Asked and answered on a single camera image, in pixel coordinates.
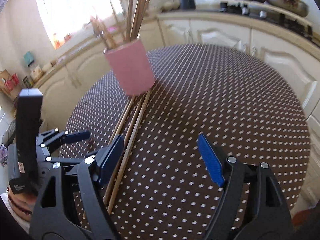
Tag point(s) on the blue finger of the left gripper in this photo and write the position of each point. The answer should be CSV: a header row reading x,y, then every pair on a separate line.
x,y
71,138

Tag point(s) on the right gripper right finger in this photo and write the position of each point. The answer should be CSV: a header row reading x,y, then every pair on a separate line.
x,y
215,160

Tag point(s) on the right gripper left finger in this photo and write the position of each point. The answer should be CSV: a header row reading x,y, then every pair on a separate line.
x,y
106,160

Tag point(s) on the bundle chopstick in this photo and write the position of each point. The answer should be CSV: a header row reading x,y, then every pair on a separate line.
x,y
122,119
127,153
110,186

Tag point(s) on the cream lower kitchen cabinets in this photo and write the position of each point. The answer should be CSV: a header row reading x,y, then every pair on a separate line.
x,y
293,56

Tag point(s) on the person's left hand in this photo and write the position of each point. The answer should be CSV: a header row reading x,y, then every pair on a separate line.
x,y
22,204

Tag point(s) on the brown polka dot tablecloth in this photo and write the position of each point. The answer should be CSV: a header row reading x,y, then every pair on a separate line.
x,y
218,143

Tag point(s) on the pink cylindrical cup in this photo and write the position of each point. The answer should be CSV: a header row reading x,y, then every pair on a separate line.
x,y
131,67

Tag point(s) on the black gas stove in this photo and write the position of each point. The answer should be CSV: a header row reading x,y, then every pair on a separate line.
x,y
264,11

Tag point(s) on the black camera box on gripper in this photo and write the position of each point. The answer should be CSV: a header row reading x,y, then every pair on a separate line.
x,y
22,155

